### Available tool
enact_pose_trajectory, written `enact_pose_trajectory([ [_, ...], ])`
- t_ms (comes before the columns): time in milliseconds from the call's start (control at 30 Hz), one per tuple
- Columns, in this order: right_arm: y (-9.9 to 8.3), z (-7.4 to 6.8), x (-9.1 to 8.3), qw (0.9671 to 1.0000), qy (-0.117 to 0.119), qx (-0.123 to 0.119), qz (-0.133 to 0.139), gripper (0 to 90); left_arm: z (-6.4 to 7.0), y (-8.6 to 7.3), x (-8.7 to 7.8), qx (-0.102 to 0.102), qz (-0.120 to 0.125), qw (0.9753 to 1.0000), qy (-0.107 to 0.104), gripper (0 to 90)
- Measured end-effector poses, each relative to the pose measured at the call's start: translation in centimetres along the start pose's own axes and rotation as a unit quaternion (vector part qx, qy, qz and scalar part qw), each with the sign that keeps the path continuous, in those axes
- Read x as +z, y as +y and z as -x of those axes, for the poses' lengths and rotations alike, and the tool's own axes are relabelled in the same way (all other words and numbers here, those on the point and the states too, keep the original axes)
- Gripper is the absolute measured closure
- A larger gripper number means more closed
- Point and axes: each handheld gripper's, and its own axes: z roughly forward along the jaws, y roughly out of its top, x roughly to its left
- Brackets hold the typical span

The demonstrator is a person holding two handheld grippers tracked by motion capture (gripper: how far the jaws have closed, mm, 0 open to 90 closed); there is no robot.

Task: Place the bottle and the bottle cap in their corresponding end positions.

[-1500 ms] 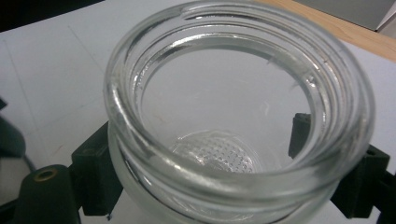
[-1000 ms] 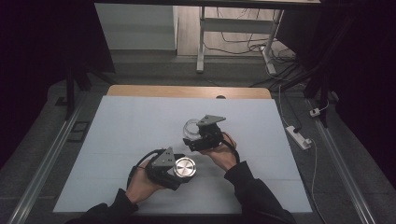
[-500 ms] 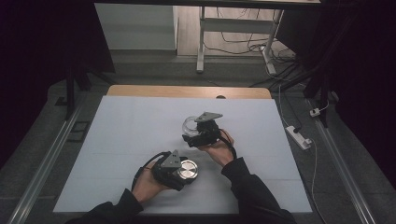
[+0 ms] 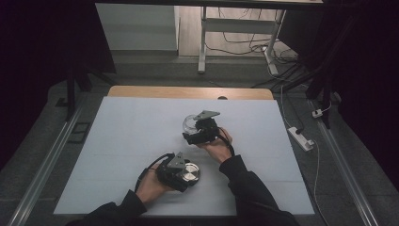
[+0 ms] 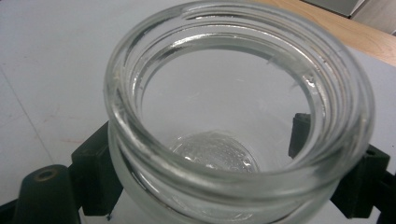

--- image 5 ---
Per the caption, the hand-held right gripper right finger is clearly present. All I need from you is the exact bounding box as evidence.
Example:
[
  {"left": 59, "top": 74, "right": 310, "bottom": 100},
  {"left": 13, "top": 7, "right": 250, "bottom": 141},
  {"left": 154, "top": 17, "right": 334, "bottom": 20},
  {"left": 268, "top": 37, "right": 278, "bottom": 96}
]
[{"left": 288, "top": 112, "right": 392, "bottom": 219}]

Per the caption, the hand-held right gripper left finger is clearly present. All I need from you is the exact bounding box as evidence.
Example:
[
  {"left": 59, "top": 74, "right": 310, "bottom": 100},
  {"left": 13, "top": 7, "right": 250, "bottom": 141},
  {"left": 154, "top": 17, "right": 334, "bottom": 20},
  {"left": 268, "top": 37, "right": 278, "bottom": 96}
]
[{"left": 70, "top": 120, "right": 124, "bottom": 217}]

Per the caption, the clear glass jar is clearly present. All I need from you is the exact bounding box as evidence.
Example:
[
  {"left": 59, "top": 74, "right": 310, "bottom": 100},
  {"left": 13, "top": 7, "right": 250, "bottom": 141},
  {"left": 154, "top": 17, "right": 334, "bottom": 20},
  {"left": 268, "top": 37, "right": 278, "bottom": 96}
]
[{"left": 103, "top": 0, "right": 376, "bottom": 224}]

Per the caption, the wooden table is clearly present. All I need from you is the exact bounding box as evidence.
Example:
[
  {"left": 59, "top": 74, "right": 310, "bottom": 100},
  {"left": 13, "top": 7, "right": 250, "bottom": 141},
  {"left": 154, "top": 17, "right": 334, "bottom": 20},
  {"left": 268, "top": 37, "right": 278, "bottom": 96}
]
[{"left": 251, "top": 0, "right": 396, "bottom": 68}]

